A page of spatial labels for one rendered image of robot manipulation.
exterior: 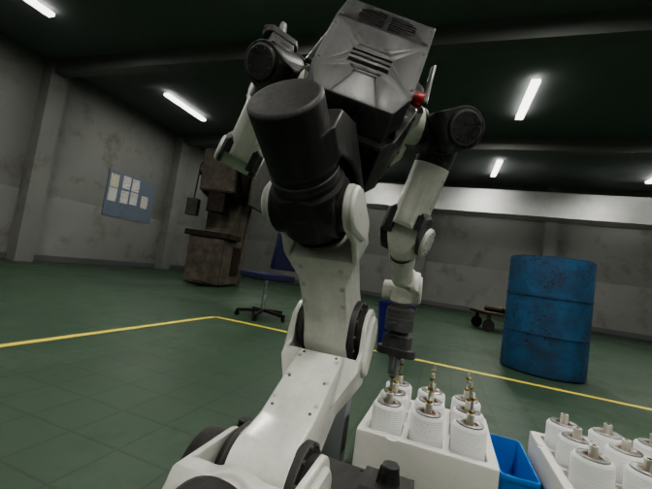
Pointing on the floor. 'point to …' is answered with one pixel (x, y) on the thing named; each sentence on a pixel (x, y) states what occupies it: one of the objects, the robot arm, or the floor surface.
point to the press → (221, 222)
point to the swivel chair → (270, 279)
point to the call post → (336, 443)
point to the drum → (549, 317)
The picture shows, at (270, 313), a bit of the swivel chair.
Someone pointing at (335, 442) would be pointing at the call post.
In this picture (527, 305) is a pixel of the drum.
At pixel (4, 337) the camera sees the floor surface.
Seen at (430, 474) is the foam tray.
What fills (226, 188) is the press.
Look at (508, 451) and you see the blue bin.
